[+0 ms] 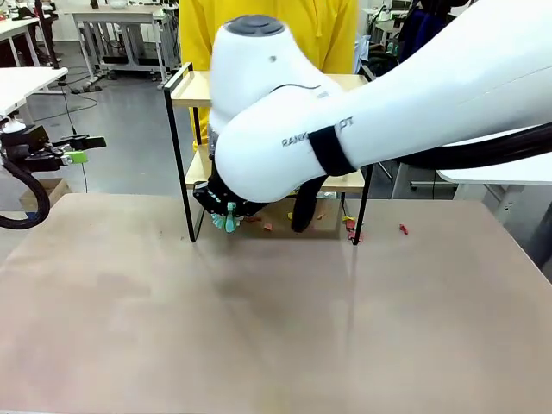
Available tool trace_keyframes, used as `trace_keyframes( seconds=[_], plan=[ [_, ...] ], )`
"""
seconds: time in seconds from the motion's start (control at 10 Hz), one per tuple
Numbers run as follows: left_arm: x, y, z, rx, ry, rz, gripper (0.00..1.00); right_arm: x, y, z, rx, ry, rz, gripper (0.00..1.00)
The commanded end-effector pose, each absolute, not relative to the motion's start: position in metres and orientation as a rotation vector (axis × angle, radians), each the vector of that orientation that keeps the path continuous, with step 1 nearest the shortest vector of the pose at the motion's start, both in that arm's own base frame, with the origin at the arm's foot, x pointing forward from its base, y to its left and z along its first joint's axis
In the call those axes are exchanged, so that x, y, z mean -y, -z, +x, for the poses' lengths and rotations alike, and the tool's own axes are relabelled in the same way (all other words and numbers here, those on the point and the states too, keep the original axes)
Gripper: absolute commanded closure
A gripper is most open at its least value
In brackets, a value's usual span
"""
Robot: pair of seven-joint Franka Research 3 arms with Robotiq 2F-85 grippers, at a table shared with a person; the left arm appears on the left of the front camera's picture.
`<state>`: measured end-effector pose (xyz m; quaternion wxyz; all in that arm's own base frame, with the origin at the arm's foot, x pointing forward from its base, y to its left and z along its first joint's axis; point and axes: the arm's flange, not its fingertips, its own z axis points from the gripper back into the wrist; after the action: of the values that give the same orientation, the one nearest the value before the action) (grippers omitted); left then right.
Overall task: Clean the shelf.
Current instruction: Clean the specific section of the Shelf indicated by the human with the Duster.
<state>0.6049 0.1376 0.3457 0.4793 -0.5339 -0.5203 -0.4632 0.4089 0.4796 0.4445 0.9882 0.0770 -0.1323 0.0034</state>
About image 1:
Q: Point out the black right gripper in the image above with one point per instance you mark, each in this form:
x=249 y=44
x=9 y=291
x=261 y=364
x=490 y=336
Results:
x=209 y=192

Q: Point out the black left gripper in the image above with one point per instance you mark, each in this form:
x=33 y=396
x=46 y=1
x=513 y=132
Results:
x=39 y=158

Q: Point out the teal duster brush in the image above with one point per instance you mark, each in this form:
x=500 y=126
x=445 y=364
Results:
x=230 y=223

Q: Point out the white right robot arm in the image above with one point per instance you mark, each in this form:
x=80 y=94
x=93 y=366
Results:
x=388 y=108

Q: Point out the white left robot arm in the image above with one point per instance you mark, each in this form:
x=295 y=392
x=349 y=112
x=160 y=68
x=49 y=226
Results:
x=12 y=126

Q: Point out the brown cardboard box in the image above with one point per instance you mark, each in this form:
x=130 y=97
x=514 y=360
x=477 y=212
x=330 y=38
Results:
x=45 y=192

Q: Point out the orange triangular paper scrap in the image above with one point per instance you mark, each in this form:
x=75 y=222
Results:
x=322 y=214

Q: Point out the black stand pole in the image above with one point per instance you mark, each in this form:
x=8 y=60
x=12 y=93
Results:
x=48 y=39

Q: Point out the white desk with grey legs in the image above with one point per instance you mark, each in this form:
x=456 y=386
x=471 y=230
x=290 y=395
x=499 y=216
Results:
x=116 y=18

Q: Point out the white bowl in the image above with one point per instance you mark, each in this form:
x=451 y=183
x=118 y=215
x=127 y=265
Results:
x=117 y=4

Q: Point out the person in yellow hoodie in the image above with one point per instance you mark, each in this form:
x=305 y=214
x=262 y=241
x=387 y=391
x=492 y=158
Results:
x=198 y=34

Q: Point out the white table with rounded corners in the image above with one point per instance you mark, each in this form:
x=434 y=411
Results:
x=496 y=177

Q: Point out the dark blue jacket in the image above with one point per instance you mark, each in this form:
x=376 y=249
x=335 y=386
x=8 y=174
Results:
x=427 y=26

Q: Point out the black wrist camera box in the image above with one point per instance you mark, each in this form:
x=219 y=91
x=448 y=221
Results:
x=30 y=137

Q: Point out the two-tier wood shelf black frame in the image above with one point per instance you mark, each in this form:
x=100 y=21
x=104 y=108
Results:
x=192 y=97

